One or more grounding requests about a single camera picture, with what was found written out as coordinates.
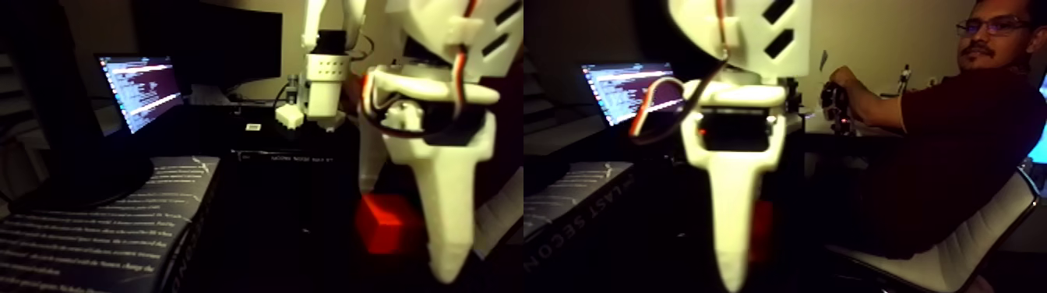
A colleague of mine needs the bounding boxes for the red cube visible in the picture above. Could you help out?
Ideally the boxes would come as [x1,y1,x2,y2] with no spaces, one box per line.
[355,192,428,256]

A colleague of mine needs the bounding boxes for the dark leader arm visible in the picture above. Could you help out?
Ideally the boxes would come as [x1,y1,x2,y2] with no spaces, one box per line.
[820,79,851,135]

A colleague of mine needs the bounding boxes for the person's left hand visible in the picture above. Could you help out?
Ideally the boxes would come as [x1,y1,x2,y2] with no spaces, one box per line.
[822,67,857,96]

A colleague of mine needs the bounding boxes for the black computer monitor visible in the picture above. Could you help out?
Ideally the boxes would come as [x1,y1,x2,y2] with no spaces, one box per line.
[135,0,284,90]

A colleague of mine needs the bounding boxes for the open laptop lit screen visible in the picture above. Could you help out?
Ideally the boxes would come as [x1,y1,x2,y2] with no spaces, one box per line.
[96,53,185,134]

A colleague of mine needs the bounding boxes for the black book white lettering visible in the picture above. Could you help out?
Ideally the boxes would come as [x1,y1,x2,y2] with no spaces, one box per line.
[0,155,222,293]

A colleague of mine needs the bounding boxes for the large black stand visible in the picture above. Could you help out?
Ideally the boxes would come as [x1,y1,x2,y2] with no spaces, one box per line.
[0,0,155,216]

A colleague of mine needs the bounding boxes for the white office chair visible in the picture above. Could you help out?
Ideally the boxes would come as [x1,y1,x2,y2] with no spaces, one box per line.
[826,168,1042,293]

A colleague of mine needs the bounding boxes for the person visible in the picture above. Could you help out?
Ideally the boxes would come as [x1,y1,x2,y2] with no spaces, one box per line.
[822,0,1047,261]

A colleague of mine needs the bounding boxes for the orange white servo cable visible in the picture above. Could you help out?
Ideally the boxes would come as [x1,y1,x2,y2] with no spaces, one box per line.
[358,0,492,140]

